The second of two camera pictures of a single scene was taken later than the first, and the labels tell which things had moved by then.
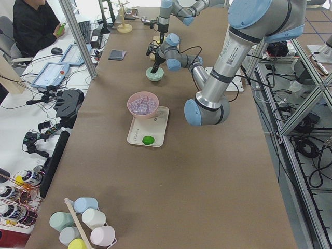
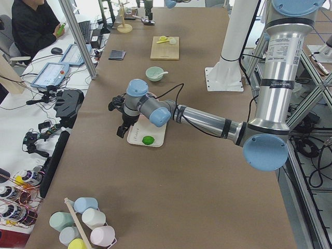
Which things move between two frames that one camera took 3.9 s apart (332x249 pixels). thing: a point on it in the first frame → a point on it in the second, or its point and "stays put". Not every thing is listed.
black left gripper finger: (155, 67) → (122, 130)
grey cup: (68, 234) stays put
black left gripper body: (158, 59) → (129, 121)
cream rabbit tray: (154, 126) stays put
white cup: (93, 218) stays put
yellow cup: (77, 244) stays put
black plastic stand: (68, 102) stays put
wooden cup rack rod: (77, 223) stays put
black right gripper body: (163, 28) → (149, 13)
